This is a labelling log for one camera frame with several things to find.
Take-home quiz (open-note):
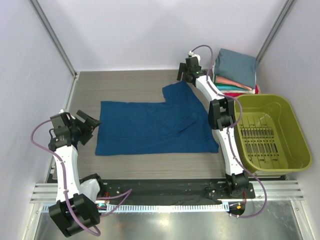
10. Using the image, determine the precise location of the red folded t shirt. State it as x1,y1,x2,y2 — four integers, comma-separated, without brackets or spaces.
224,85,261,97

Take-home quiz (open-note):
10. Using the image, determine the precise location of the grey-blue folded t shirt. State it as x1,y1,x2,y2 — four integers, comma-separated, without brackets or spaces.
214,48,258,89

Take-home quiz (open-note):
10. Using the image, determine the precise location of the blue t shirt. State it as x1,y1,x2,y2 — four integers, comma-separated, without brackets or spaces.
95,82,219,156

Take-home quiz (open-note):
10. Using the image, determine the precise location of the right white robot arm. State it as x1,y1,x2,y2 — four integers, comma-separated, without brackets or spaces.
177,52,249,198

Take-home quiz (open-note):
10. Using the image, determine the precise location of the olive green plastic basket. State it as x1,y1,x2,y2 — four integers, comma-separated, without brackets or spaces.
234,94,312,177

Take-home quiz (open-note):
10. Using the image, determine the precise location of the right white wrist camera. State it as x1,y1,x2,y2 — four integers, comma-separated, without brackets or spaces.
188,51,201,63

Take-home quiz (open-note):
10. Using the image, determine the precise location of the teal folded t shirt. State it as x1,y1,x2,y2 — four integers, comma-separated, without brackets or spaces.
215,84,249,93

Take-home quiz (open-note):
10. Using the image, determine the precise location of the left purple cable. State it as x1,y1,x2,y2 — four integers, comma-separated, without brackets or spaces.
30,118,133,237

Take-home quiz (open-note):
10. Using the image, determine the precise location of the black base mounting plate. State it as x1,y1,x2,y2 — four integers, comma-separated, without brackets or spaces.
104,178,256,206

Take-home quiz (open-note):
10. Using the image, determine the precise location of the salmon folded t shirt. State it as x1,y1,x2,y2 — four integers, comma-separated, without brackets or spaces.
215,76,253,91

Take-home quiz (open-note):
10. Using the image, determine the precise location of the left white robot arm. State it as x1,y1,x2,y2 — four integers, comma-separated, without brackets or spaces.
48,110,106,238

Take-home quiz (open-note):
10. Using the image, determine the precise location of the right aluminium frame post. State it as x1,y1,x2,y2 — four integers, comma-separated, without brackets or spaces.
256,0,297,63

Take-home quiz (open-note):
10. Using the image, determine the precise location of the left aluminium frame post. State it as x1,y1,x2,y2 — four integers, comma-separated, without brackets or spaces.
27,0,79,79

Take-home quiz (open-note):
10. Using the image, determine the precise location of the aluminium frame post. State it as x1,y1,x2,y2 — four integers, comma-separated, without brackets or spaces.
27,0,79,79
256,0,297,63

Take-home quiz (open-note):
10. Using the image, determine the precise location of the perforated metal cable rail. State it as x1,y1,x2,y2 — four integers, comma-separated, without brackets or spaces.
42,202,230,214

